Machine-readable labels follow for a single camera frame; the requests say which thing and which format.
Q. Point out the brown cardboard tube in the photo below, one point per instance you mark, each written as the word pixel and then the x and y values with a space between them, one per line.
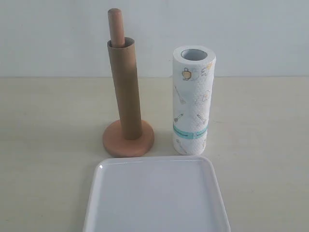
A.
pixel 124 73

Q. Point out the white plastic tray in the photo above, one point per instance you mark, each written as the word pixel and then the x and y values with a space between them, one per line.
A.
pixel 155 194

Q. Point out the printed paper towel roll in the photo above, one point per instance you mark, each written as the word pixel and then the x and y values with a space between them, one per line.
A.
pixel 192 80

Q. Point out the wooden paper towel holder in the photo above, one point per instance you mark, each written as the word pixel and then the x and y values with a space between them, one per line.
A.
pixel 113 140

